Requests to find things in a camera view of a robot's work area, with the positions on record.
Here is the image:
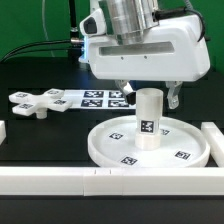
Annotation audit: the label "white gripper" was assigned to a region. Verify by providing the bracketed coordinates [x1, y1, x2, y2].
[88, 15, 210, 109]

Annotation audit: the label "white round table top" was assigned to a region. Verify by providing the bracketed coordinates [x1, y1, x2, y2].
[88, 115, 210, 168]

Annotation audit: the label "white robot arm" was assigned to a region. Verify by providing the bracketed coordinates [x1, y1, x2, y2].
[80, 0, 210, 109]

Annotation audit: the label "white marker sheet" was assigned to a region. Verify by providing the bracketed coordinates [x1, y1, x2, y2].
[63, 90, 134, 110]

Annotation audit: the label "white right fence bar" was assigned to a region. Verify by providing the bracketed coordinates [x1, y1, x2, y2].
[201, 122, 224, 168]

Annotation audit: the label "white fence bar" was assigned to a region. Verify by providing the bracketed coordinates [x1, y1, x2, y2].
[0, 167, 224, 196]
[0, 121, 6, 145]
[201, 122, 224, 168]

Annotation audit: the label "white cross-shaped table base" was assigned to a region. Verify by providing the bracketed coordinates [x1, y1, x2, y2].
[9, 88, 72, 119]

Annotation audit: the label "white front fence bar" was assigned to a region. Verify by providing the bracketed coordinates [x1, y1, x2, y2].
[0, 167, 224, 196]

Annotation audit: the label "white left fence bar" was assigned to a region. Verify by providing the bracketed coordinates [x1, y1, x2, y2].
[0, 121, 6, 145]

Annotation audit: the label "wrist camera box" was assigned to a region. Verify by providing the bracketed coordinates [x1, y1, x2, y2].
[79, 8, 107, 37]

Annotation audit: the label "black cables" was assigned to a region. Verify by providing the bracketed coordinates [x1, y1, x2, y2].
[0, 0, 84, 64]

